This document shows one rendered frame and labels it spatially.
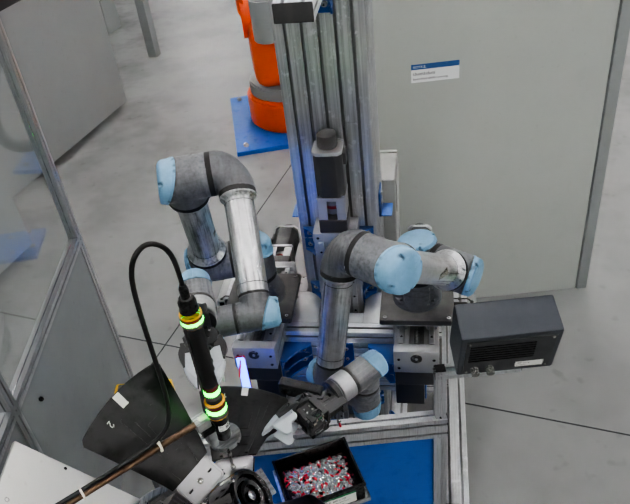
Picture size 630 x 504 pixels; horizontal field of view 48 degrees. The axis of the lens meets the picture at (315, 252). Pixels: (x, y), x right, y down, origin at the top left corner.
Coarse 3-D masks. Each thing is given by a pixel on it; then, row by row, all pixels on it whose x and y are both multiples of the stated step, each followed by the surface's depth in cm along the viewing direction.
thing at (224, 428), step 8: (184, 288) 127; (184, 296) 127; (192, 296) 129; (184, 304) 128; (192, 304) 128; (184, 312) 129; (192, 312) 129; (216, 424) 148; (224, 424) 148; (216, 432) 150; (224, 432) 149; (224, 440) 151
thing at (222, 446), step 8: (200, 424) 144; (208, 424) 146; (232, 424) 154; (200, 432) 145; (208, 432) 146; (232, 432) 153; (240, 432) 153; (208, 440) 149; (216, 440) 149; (232, 440) 151; (216, 448) 150; (224, 448) 150; (232, 448) 151
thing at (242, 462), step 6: (240, 456) 162; (246, 456) 162; (252, 456) 161; (216, 462) 162; (222, 462) 162; (228, 462) 161; (234, 462) 161; (240, 462) 161; (246, 462) 160; (252, 462) 160; (222, 468) 160; (228, 468) 160; (240, 468) 159; (246, 468) 159; (252, 468) 158; (228, 474) 158; (222, 480) 157
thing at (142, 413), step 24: (144, 384) 150; (168, 384) 152; (120, 408) 146; (144, 408) 148; (96, 432) 142; (120, 432) 145; (144, 432) 147; (168, 432) 149; (192, 432) 151; (120, 456) 144; (168, 456) 148; (192, 456) 150; (168, 480) 148
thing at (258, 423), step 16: (240, 400) 177; (256, 400) 177; (272, 400) 178; (288, 400) 181; (240, 416) 172; (256, 416) 172; (272, 416) 173; (256, 432) 167; (240, 448) 163; (256, 448) 163
